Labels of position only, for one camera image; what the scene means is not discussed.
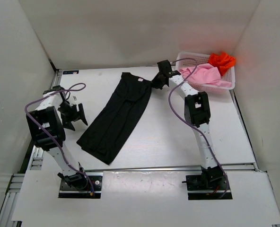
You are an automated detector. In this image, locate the blue label sticker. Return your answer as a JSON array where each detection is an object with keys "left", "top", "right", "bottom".
[{"left": 62, "top": 70, "right": 79, "bottom": 75}]

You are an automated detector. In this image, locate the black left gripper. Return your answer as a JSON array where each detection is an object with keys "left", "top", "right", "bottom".
[{"left": 58, "top": 102, "right": 88, "bottom": 131}]

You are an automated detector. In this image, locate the pink t shirt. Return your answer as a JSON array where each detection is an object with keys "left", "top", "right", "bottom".
[{"left": 178, "top": 63, "right": 232, "bottom": 87}]

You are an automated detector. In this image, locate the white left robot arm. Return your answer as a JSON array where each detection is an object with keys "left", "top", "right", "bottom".
[{"left": 25, "top": 86, "right": 88, "bottom": 189}]

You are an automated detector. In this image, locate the aluminium table edge rail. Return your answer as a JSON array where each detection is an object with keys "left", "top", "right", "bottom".
[{"left": 28, "top": 162, "right": 259, "bottom": 173}]

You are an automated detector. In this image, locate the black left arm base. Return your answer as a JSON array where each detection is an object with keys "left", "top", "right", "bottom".
[{"left": 58, "top": 172, "right": 103, "bottom": 199}]

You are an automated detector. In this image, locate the black t shirt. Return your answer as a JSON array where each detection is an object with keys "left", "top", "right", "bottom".
[{"left": 77, "top": 72, "right": 152, "bottom": 165}]

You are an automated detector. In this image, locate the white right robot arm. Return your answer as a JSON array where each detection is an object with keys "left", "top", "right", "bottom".
[{"left": 152, "top": 60, "right": 224, "bottom": 189}]

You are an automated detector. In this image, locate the orange t shirt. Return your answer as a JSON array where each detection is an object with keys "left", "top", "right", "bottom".
[{"left": 208, "top": 52, "right": 236, "bottom": 77}]

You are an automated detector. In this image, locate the white plastic laundry basket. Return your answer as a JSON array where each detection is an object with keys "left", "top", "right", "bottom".
[{"left": 175, "top": 52, "right": 236, "bottom": 94}]

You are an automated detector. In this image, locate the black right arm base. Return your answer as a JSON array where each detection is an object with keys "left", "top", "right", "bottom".
[{"left": 182, "top": 166, "right": 233, "bottom": 201}]

